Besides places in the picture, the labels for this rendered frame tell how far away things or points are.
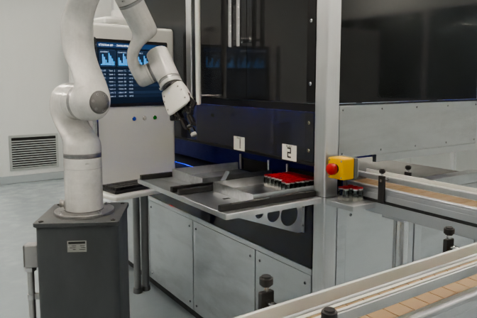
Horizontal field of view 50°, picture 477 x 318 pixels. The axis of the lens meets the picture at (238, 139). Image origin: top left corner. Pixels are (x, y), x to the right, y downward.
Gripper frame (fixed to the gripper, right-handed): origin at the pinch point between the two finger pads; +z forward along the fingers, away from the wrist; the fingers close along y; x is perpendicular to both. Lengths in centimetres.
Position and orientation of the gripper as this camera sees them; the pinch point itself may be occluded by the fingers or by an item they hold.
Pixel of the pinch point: (188, 122)
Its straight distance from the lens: 181.6
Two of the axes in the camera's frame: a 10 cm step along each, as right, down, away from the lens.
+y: 7.8, -5.1, -3.7
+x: 4.8, 0.9, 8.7
